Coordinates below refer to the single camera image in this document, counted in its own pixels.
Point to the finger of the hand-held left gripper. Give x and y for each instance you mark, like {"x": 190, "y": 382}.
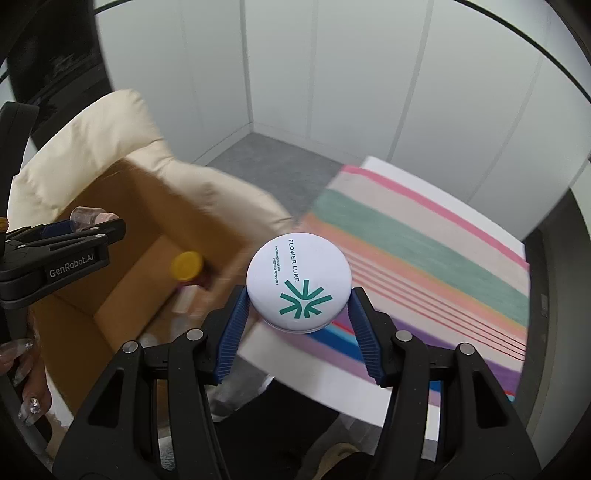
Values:
{"x": 51, "y": 229}
{"x": 108, "y": 230}

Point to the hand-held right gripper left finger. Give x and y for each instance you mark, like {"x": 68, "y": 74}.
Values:
{"x": 231, "y": 337}

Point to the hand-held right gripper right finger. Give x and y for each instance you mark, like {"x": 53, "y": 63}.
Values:
{"x": 367, "y": 341}

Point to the small clear pink bottle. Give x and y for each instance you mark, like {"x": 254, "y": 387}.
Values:
{"x": 90, "y": 217}

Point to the brown cardboard box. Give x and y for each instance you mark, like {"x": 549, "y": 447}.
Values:
{"x": 129, "y": 207}

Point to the white round compact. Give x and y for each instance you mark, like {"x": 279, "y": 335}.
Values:
{"x": 300, "y": 277}

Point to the person's left hand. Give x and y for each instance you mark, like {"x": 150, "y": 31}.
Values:
{"x": 39, "y": 369}

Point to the white table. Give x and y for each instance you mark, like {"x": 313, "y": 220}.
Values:
{"x": 300, "y": 369}

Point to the cream puffer jacket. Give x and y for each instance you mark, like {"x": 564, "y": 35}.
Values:
{"x": 92, "y": 138}

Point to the striped colourful cloth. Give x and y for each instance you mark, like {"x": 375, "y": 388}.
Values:
{"x": 415, "y": 258}

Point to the person's left leg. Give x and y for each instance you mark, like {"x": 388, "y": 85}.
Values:
{"x": 277, "y": 438}

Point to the tan shoe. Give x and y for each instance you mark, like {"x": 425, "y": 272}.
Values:
{"x": 344, "y": 457}

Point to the dark glossy panel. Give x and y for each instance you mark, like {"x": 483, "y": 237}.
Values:
{"x": 55, "y": 55}

